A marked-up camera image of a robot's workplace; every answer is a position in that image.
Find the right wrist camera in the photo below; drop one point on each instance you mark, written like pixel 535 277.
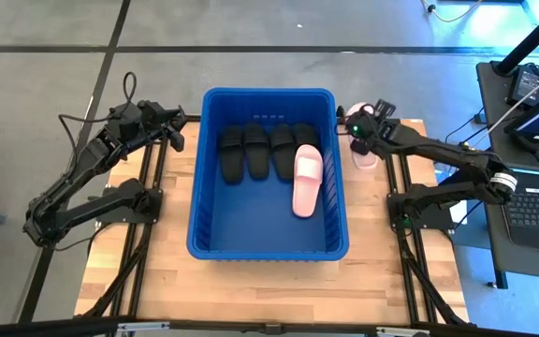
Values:
pixel 385 108

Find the black slide sandal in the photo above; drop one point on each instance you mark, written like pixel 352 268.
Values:
pixel 231 156
pixel 282 152
pixel 306 133
pixel 256 152

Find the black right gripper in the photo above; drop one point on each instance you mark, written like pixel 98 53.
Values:
pixel 370 131

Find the black desk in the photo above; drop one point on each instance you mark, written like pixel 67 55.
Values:
pixel 522 267

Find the black laptop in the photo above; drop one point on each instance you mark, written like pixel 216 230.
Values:
pixel 538 213

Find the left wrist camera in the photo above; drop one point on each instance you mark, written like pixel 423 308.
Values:
pixel 124 119

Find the black power adapter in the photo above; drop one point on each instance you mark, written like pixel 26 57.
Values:
pixel 524 84

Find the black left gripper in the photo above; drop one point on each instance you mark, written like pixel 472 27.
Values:
pixel 155 121

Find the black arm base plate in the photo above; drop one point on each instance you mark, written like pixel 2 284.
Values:
pixel 110 217
pixel 440 220

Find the black pole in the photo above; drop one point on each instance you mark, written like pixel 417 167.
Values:
pixel 531 39

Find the black aluminium frame rail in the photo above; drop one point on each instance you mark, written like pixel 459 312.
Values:
pixel 144 262
pixel 115 285
pixel 438 292
pixel 131 253
pixel 403 271
pixel 421 271

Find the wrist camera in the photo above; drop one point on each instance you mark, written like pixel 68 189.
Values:
pixel 124 119
pixel 385 108

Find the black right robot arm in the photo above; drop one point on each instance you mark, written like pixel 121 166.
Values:
pixel 442 154

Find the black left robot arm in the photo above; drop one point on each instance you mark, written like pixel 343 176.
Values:
pixel 77 171

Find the pink slide sandal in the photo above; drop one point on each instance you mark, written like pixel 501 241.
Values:
pixel 366 161
pixel 307 187

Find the black frame crossbar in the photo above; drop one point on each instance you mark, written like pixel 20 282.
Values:
pixel 269 328

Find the blue plastic bin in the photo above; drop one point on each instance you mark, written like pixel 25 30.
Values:
pixel 251 224

